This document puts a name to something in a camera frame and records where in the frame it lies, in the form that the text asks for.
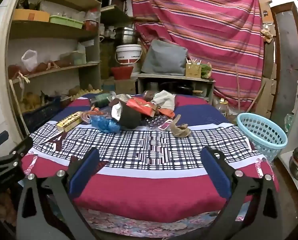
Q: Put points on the red snack wrapper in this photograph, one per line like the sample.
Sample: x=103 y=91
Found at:
x=139 y=105

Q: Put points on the printed checked blanket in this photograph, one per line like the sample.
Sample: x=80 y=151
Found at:
x=149 y=155

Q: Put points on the dark frying pan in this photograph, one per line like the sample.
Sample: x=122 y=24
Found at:
x=186 y=90

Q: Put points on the green leafy vegetables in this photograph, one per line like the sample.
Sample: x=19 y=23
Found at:
x=205 y=70

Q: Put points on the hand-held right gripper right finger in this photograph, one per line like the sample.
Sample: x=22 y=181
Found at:
x=217 y=175

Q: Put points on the pink blister card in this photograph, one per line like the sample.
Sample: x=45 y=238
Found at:
x=165 y=125

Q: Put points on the red labelled container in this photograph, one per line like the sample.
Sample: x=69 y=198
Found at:
x=90 y=25

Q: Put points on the dark blue plastic crate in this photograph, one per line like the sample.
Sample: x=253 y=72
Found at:
x=39 y=116

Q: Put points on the low wooden cabinet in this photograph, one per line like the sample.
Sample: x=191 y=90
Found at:
x=163 y=76

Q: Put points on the green plastic tray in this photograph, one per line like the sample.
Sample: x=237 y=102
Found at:
x=64 y=20

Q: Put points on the hanging cardboard box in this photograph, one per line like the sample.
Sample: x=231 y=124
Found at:
x=265 y=7

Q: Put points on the yellow net bag of potatoes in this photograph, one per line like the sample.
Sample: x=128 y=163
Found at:
x=30 y=101

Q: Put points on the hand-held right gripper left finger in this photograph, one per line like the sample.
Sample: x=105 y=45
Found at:
x=85 y=172

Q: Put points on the stack of cardboard boxes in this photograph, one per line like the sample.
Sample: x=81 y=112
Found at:
x=266 y=92

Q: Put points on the small red wrapper piece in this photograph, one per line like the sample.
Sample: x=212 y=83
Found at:
x=167 y=113

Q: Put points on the wooden shelf unit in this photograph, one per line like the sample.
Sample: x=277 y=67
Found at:
x=51 y=28

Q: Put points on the yellow medicine box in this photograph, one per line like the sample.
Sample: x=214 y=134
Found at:
x=69 y=121

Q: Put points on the large steel pot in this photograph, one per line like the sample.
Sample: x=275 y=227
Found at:
x=125 y=36

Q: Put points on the red striped curtain cloth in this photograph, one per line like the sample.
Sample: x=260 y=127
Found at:
x=201 y=30

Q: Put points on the brown crumpled cloth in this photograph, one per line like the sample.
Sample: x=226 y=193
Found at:
x=180 y=131

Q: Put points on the beige hanging bundle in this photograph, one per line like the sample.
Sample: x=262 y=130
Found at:
x=266 y=35

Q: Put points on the orange box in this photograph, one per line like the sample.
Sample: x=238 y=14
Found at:
x=30 y=15

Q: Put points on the white cloth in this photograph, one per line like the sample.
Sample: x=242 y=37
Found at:
x=166 y=100

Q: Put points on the red plastic basin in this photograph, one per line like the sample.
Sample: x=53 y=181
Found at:
x=121 y=73

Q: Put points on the green label jar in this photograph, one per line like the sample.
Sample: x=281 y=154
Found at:
x=101 y=98

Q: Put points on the floral bed sheet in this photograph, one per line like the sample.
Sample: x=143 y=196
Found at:
x=151 y=226

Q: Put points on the cardboard egg tray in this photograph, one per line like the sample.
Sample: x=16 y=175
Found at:
x=89 y=91

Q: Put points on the green plastic bag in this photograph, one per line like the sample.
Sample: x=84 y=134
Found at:
x=289 y=123

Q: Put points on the blue plastic bag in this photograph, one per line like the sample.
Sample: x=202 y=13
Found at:
x=104 y=123

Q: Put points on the plastic oil bottle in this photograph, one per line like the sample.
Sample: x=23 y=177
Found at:
x=222 y=108

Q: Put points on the small steel pot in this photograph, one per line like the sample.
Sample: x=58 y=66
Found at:
x=152 y=85

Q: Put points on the grey pillow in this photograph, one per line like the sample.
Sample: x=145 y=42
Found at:
x=163 y=57

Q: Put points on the clear pill blister pack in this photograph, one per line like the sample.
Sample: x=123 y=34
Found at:
x=154 y=121

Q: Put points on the brown potato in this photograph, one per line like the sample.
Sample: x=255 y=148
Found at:
x=90 y=87
x=74 y=89

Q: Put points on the wooden framed door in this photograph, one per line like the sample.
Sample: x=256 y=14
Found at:
x=287 y=55

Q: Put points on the pale green plastic container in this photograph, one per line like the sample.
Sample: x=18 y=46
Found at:
x=77 y=58

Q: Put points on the brown cardboard box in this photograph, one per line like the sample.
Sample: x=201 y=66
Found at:
x=119 y=86

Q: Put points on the white plastic bag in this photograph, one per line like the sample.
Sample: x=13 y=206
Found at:
x=29 y=60

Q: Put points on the white plastic bucket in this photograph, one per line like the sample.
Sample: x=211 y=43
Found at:
x=127 y=55

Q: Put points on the black cloth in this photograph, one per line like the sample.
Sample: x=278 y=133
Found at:
x=130 y=118

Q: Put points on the light blue plastic basket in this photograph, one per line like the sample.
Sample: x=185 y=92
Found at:
x=263 y=135

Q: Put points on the white crumpled paper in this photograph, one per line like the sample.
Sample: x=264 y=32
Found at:
x=117 y=111

